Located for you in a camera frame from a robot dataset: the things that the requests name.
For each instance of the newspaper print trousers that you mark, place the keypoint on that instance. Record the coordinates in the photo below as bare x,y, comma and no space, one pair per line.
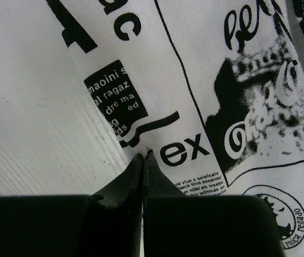
214,88

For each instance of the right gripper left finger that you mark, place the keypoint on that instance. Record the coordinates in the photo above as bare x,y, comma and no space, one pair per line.
106,223

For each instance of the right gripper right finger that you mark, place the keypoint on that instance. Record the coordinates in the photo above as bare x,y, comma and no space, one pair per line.
175,224

